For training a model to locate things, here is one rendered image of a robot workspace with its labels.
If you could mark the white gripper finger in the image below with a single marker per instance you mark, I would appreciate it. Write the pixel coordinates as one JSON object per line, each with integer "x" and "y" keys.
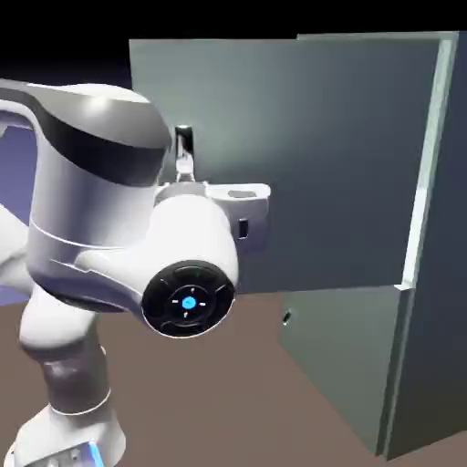
{"x": 185, "y": 169}

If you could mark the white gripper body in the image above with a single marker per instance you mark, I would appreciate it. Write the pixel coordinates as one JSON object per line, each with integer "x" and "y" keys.
{"x": 251, "y": 200}

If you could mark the large grey-green cabinet door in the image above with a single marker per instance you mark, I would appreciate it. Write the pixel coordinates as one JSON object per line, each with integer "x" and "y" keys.
{"x": 328, "y": 146}

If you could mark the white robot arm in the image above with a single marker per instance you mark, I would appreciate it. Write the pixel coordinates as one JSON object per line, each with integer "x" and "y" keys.
{"x": 91, "y": 219}

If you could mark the small grey-green cabinet door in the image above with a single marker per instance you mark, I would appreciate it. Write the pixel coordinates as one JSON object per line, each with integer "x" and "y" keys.
{"x": 346, "y": 357}

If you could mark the grey-green painted cabinet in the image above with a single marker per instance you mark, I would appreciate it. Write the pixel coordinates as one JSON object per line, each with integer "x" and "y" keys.
{"x": 437, "y": 365}

